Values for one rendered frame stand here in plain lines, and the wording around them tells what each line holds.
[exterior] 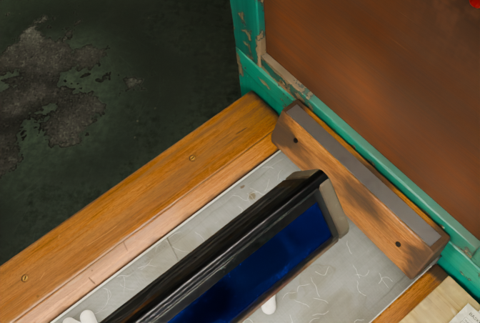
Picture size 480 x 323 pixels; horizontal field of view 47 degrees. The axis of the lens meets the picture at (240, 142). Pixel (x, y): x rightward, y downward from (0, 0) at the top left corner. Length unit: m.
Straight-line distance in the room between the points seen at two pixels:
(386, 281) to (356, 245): 0.07
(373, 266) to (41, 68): 1.61
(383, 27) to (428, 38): 0.06
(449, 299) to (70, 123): 1.47
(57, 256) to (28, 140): 1.15
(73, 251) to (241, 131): 0.33
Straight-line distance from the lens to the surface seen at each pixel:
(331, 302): 0.84
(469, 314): 0.83
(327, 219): 0.51
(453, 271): 0.85
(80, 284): 0.89
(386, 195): 0.78
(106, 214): 0.90
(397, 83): 0.67
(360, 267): 0.86
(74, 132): 1.97
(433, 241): 0.76
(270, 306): 0.82
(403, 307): 0.83
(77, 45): 2.21
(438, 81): 0.61
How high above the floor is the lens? 1.55
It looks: 59 degrees down
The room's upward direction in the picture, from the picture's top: 8 degrees counter-clockwise
